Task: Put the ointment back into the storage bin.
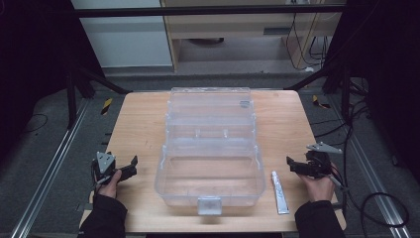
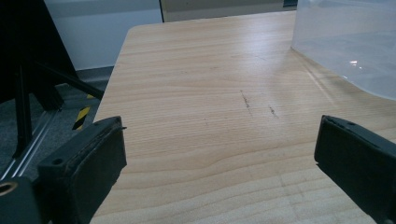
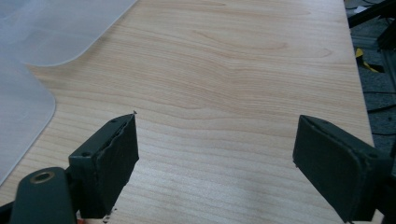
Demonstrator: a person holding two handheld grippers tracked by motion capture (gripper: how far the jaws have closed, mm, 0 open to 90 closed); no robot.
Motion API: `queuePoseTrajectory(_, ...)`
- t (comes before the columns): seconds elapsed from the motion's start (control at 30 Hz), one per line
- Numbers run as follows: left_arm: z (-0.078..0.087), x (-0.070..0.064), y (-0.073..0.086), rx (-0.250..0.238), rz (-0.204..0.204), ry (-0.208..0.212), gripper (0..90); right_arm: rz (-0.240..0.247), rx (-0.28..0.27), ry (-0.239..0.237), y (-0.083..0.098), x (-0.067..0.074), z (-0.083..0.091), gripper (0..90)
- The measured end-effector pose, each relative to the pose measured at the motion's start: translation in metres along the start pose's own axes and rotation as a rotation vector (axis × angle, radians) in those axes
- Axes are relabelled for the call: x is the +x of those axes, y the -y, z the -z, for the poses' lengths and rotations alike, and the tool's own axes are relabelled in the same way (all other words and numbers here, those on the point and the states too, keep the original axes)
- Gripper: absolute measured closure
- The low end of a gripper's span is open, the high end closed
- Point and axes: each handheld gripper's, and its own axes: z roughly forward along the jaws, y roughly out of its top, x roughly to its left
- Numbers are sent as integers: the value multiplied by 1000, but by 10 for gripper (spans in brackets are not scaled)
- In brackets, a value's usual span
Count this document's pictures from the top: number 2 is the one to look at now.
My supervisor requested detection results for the aluminium floor rail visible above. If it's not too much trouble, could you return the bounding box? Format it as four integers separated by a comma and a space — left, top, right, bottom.
0, 110, 59, 181

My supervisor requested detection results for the black metal stand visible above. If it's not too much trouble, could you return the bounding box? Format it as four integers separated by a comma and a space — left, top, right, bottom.
0, 0, 106, 158

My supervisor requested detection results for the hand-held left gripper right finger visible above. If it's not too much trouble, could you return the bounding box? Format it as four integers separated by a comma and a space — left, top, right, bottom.
314, 115, 396, 224

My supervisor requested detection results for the clear plastic storage box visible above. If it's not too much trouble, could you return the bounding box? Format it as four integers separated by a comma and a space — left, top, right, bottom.
290, 0, 396, 102

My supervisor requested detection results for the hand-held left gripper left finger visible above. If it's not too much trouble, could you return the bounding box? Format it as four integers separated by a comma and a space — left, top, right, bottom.
36, 116, 128, 224

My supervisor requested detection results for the yellow black striped tape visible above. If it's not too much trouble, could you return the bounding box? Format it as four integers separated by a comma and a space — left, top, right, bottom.
72, 93, 95, 132

